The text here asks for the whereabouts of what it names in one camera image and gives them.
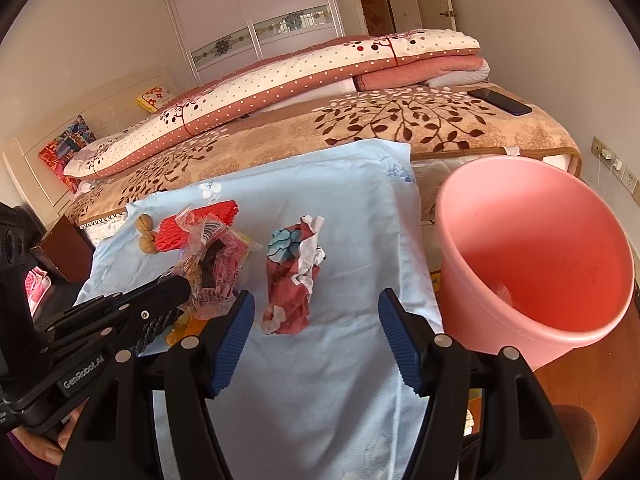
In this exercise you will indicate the light blue floral cloth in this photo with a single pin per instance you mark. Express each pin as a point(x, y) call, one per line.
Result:
point(328, 402)

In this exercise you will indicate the folded polka dot quilt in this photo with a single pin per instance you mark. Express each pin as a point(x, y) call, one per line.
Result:
point(263, 84)

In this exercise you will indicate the pink plastic trash bucket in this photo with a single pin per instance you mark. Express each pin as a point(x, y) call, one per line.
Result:
point(549, 238)

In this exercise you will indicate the folded pink blanket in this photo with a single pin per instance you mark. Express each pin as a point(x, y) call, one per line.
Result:
point(445, 71)

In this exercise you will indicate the red floral paper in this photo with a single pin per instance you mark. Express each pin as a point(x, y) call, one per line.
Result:
point(294, 259)

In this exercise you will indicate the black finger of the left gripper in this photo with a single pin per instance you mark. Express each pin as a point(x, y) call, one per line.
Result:
point(126, 312)

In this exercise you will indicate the walnut near cloth edge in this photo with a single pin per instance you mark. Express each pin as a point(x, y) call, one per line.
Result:
point(144, 224)

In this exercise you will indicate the yellow foam fruit net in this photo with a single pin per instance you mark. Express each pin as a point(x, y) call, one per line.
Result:
point(185, 325)

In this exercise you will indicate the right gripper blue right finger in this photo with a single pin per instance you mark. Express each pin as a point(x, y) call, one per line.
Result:
point(404, 334)

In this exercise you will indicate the black foam fruit net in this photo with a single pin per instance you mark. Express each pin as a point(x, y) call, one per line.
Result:
point(153, 329)

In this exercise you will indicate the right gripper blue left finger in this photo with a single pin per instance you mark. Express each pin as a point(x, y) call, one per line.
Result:
point(231, 334)

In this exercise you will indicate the black smartphone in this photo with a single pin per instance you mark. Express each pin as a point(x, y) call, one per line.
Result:
point(502, 102)

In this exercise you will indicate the orange and clear plastic wrapper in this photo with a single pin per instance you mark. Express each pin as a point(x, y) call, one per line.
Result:
point(505, 295)

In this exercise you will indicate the yellow red small pillow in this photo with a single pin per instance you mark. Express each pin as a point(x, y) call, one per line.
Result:
point(155, 98)

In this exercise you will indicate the dark wooden nightstand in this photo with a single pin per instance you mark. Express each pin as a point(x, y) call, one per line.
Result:
point(65, 252)

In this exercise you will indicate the cream bed headboard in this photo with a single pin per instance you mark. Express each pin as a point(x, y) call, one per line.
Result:
point(100, 112)

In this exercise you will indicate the brown leaf pattern blanket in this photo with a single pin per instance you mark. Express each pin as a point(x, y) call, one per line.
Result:
point(436, 123)

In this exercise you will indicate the person's left hand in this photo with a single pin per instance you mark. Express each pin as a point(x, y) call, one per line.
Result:
point(44, 449)

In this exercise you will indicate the colourful patterned pillow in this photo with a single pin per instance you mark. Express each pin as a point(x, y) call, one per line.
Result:
point(57, 153)

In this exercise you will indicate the clear snack wrapper bundle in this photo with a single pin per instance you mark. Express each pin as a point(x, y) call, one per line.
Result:
point(212, 264)

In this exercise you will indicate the wall power socket strip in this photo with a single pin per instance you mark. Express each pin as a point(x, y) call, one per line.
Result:
point(616, 167)

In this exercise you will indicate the red foam fruit net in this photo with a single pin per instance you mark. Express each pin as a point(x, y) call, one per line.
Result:
point(178, 231)

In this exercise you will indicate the white sliding door wardrobe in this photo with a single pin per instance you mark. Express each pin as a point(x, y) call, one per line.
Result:
point(221, 36)

